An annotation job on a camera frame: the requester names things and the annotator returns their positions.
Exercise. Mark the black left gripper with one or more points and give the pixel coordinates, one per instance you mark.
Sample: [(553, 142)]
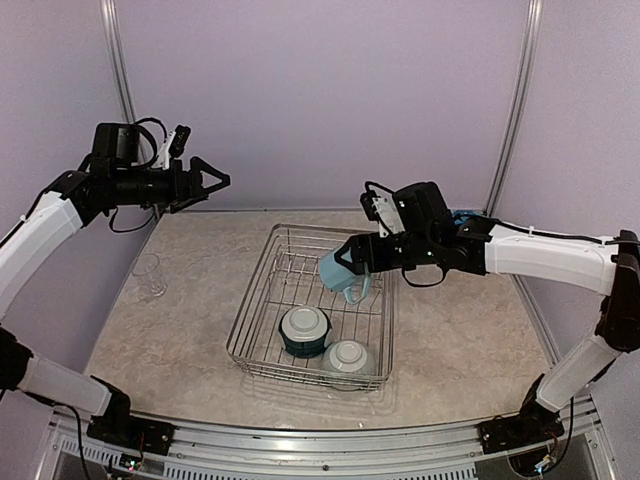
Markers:
[(181, 189)]

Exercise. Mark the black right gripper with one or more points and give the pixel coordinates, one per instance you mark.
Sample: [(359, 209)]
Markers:
[(362, 252)]

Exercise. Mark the light blue faceted mug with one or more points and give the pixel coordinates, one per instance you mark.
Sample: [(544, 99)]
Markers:
[(338, 278)]

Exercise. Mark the clear drinking glass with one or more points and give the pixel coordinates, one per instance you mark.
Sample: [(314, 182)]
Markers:
[(148, 274)]

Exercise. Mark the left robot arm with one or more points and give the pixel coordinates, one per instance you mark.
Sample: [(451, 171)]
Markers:
[(125, 167)]

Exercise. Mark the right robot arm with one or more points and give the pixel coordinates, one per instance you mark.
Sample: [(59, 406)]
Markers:
[(605, 265)]

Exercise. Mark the dark teal bowl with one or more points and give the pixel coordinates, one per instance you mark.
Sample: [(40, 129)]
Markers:
[(305, 331)]

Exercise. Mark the grey green bowl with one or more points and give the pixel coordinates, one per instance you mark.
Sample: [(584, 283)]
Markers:
[(348, 357)]

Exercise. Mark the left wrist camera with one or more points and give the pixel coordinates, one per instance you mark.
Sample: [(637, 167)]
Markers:
[(172, 148)]

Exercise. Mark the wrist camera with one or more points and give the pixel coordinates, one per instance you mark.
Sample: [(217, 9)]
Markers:
[(172, 148), (379, 207)]

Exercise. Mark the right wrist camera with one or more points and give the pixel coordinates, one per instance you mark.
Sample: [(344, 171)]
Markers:
[(379, 207)]

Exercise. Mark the metal wire dish rack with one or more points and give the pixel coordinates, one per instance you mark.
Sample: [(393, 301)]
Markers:
[(287, 276)]

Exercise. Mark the left aluminium wall post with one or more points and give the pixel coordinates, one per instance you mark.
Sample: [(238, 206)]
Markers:
[(115, 49)]

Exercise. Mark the aluminium wall post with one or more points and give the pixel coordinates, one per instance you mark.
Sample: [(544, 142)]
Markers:
[(518, 103), (115, 49)]

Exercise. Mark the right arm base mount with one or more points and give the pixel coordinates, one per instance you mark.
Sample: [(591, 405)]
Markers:
[(520, 430)]

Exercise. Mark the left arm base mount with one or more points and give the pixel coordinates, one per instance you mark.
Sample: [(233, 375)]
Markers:
[(118, 427)]

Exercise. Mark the right aluminium wall post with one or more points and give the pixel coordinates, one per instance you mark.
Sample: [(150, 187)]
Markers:
[(518, 103)]

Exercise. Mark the aluminium front rail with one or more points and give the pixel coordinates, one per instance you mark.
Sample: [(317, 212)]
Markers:
[(204, 450)]

